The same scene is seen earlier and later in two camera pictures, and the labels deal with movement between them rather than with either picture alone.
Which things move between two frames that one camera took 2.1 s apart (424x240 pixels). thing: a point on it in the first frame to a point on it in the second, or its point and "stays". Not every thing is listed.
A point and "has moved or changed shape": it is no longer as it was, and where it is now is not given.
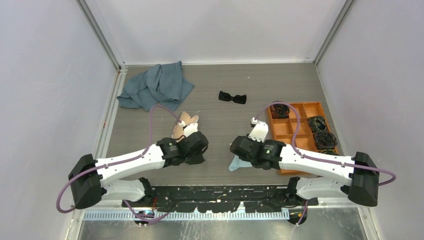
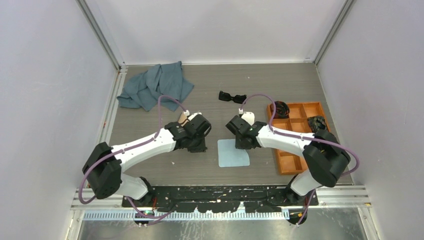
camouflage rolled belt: x=317 y=123 stays
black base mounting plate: x=222 y=198 stays
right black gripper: x=252 y=140 to x=239 y=145
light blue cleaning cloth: x=237 y=163 has moved or changed shape
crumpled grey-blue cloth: x=162 y=85 stays
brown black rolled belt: x=280 y=111 stays
